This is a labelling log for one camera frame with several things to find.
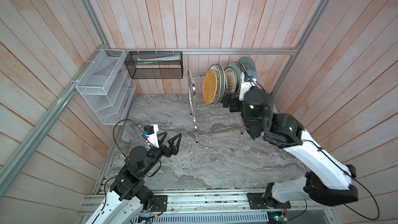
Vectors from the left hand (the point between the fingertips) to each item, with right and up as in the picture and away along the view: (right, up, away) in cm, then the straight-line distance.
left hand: (174, 137), depth 67 cm
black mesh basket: (-19, +43, +37) cm, 60 cm away
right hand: (+25, +19, -10) cm, 34 cm away
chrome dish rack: (+20, +5, +40) cm, 44 cm away
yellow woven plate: (+17, +24, +12) cm, 32 cm away
